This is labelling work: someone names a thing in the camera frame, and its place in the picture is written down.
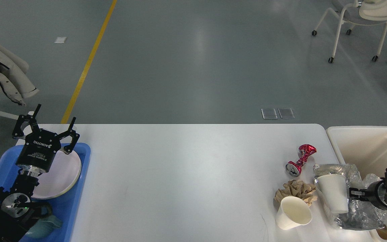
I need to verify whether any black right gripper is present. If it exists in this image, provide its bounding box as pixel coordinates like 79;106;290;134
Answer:
349;181;387;210

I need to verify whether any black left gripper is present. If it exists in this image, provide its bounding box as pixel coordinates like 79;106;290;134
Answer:
12;103;80;173

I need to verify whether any clear plastic bag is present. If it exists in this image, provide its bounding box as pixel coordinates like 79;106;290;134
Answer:
313;164;384;230

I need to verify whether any white paper cup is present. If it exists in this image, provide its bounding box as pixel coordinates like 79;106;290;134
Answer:
317;174;349;213
275;196;313;230

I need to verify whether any pink plate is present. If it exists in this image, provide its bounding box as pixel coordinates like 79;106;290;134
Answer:
32;151;82;200

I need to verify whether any brown paper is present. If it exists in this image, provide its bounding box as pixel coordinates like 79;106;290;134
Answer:
274;179;318;206

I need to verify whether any crushed red can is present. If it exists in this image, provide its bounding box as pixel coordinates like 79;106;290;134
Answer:
285;144;317;177

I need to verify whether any dark teal mug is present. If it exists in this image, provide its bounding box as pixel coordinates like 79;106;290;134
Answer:
26;205;63;239

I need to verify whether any silver foil bag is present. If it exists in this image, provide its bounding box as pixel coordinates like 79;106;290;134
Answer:
362;173;387;229

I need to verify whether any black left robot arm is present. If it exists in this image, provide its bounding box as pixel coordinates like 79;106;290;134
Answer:
0;104;80;242

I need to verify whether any beige plastic bin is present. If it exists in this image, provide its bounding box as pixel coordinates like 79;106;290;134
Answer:
326;126;387;242

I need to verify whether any blue plastic tray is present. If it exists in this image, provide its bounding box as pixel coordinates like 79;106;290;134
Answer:
0;143;91;242

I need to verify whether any white floor plate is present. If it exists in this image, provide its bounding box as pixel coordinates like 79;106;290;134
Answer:
54;37;67;43

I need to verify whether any grey floor socket cover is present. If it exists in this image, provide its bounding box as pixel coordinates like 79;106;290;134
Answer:
261;108;278;120
278;108;295;119

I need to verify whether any white chair on wheels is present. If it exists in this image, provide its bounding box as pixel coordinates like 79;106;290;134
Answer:
311;0;387;63

